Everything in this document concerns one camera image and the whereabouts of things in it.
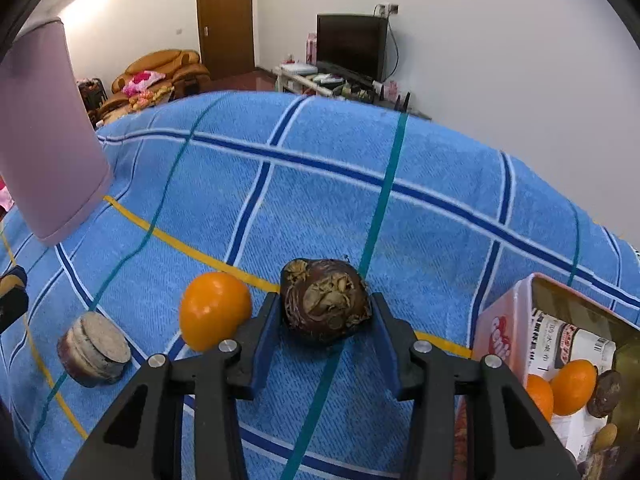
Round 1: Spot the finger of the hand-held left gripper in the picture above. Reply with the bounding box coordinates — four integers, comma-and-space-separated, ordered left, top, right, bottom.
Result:
0, 266, 30, 333

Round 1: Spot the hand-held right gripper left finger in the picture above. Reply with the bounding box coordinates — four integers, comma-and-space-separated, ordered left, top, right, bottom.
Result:
62, 292, 281, 480

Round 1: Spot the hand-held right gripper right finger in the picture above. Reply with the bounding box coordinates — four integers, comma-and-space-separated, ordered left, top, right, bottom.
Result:
372, 292, 581, 480

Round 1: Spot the brown water chestnut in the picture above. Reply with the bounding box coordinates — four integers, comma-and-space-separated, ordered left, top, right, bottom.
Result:
280, 257, 373, 345

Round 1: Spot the pink cardboard box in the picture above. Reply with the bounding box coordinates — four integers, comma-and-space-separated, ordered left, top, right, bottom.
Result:
470, 272, 640, 480

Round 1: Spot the large orange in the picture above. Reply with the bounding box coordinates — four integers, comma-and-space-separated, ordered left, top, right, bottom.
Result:
550, 359, 598, 417

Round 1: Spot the tan longan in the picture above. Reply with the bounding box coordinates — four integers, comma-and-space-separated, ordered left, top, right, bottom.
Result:
592, 422, 619, 458

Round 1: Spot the small orange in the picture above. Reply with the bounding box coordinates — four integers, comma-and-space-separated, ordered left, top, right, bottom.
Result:
179, 271, 253, 352

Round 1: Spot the blue plaid blanket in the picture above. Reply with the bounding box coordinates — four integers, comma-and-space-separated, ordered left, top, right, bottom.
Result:
0, 91, 640, 480

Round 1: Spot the black router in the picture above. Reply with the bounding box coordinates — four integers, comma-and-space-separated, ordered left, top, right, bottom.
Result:
375, 84, 412, 112

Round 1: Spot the white television stand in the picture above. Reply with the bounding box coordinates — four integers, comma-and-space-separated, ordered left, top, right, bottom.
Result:
272, 62, 431, 121

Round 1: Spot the orange leather sofa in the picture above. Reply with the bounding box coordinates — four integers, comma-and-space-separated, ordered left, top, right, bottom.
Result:
97, 49, 211, 121

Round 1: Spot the black television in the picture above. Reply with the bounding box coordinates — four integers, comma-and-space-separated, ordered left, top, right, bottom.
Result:
316, 14, 389, 83

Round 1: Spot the brown wooden door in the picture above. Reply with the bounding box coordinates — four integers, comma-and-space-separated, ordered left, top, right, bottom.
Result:
196, 0, 256, 81

